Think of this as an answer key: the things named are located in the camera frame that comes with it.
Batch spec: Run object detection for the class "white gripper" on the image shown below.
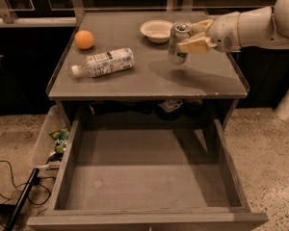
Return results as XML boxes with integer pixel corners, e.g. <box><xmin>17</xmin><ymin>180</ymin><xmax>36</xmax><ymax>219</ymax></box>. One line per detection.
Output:
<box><xmin>176</xmin><ymin>13</ymin><xmax>241</xmax><ymax>54</ymax></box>

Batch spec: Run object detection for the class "silver 7up soda can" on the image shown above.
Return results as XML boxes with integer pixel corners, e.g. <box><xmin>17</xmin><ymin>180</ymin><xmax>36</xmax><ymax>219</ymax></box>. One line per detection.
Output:
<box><xmin>168</xmin><ymin>20</ymin><xmax>192</xmax><ymax>64</ymax></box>

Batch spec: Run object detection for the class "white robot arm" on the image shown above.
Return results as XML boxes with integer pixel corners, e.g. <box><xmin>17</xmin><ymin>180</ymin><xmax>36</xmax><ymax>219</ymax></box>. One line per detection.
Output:
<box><xmin>176</xmin><ymin>0</ymin><xmax>289</xmax><ymax>54</ymax></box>

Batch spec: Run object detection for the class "grey cabinet counter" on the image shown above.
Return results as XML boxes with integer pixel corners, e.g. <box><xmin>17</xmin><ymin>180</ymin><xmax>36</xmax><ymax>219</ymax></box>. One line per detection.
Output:
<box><xmin>45</xmin><ymin>11</ymin><xmax>250</xmax><ymax>130</ymax></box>

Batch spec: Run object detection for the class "grey open top drawer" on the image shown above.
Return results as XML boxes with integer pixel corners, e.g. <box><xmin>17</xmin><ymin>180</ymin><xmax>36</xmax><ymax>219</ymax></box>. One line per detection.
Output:
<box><xmin>28</xmin><ymin>120</ymin><xmax>268</xmax><ymax>231</ymax></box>

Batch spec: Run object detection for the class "white paper bowl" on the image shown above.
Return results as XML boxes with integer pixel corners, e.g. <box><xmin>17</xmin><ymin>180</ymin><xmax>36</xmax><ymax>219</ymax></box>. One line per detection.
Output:
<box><xmin>140</xmin><ymin>20</ymin><xmax>172</xmax><ymax>43</ymax></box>

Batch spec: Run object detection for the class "clear plastic water bottle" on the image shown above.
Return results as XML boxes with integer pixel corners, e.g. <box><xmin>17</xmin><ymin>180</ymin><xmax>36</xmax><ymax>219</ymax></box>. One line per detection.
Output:
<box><xmin>70</xmin><ymin>48</ymin><xmax>135</xmax><ymax>78</ymax></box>

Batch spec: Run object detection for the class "orange fruit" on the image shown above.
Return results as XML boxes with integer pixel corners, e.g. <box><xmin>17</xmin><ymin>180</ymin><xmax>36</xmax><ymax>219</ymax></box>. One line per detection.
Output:
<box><xmin>74</xmin><ymin>31</ymin><xmax>94</xmax><ymax>50</ymax></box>

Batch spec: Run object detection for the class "green snack bag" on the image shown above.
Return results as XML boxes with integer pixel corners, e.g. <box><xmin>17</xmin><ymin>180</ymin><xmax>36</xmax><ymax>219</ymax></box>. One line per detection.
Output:
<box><xmin>49</xmin><ymin>129</ymin><xmax>69</xmax><ymax>154</ymax></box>

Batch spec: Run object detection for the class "clear plastic storage bin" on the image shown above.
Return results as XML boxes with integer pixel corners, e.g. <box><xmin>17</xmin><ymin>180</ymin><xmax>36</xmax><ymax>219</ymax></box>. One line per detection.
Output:
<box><xmin>31</xmin><ymin>105</ymin><xmax>66</xmax><ymax>175</ymax></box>

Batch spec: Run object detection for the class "black bar on floor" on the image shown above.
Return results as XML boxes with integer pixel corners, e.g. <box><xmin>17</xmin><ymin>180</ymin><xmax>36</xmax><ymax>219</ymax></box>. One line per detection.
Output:
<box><xmin>3</xmin><ymin>168</ymin><xmax>39</xmax><ymax>231</ymax></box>

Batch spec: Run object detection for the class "black cable on floor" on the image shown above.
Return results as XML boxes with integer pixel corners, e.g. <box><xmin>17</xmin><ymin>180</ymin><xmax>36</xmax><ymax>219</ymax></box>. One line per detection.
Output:
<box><xmin>0</xmin><ymin>160</ymin><xmax>56</xmax><ymax>217</ymax></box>

